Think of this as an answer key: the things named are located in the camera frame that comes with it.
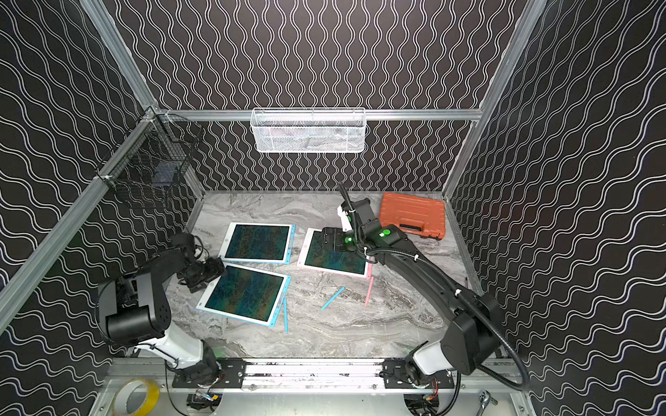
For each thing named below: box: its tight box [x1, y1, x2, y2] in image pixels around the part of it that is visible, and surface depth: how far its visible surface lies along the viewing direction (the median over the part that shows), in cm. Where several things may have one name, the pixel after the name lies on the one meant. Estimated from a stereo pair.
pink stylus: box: [365, 275, 375, 306], surface depth 94 cm
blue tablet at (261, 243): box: [217, 221, 297, 265], surface depth 105 cm
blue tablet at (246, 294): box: [195, 264, 292, 327], surface depth 92 cm
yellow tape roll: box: [112, 377, 161, 416], surface depth 71 cm
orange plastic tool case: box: [378, 191, 447, 241], surface depth 109 cm
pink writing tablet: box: [296, 227, 374, 280], surface depth 100 cm
